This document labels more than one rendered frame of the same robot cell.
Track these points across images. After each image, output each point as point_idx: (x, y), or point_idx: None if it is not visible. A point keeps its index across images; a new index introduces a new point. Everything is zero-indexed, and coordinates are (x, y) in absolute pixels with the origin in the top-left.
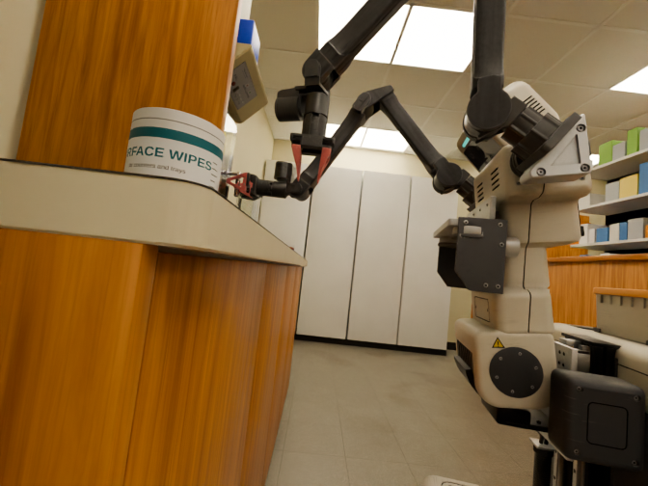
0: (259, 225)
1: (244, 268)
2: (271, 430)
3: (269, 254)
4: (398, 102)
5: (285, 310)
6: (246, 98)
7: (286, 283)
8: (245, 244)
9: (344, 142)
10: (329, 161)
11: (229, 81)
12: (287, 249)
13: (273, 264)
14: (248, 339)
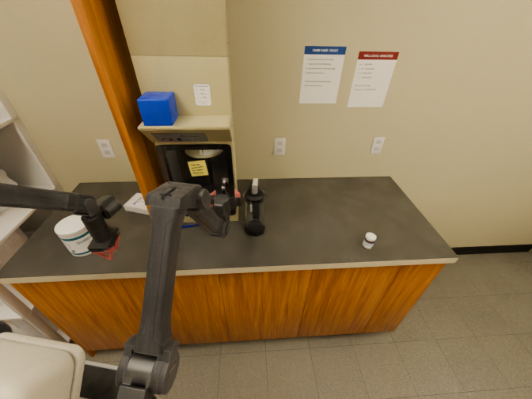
0: (39, 276)
1: None
2: (249, 327)
3: (66, 279)
4: (151, 226)
5: (251, 288)
6: (199, 137)
7: (229, 276)
8: (26, 281)
9: (195, 220)
10: (202, 226)
11: (134, 162)
12: (127, 273)
13: None
14: (102, 290)
